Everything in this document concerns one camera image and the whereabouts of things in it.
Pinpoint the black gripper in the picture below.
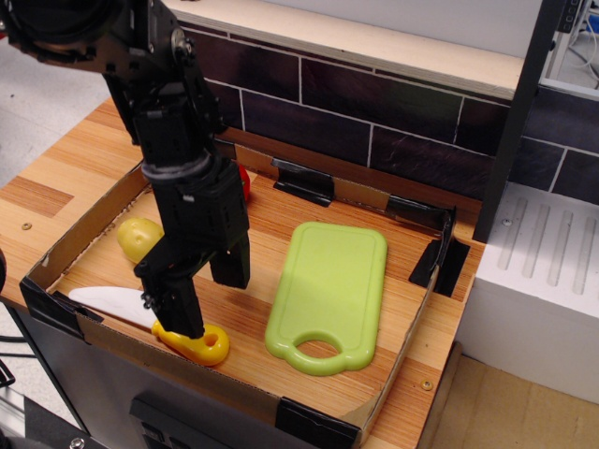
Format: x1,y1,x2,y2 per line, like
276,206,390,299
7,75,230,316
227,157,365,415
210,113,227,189
134,152,250,339

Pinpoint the white toy knife yellow handle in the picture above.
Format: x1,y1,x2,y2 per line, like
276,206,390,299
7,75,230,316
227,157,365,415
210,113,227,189
67,286,230,367

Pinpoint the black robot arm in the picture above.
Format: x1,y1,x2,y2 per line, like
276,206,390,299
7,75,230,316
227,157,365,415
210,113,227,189
1,1,250,339

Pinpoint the green plastic cutting board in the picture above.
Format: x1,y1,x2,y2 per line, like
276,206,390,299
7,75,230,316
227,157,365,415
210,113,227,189
265,222,387,376

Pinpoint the white ribbed drain board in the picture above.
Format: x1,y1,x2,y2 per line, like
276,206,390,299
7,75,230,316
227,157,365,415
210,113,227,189
456,183,598,403

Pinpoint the yellow toy potato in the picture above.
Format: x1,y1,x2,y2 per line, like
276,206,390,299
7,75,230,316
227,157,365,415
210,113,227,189
117,218,164,264

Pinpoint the red toy tomato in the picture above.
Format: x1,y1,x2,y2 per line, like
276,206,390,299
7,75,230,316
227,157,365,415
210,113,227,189
238,165,251,201

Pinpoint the black box under table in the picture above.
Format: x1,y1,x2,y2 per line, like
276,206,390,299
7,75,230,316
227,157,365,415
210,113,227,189
129,395,283,448

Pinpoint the wooden shelf with dark posts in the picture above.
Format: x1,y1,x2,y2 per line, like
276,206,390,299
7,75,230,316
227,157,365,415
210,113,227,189
167,1,563,242

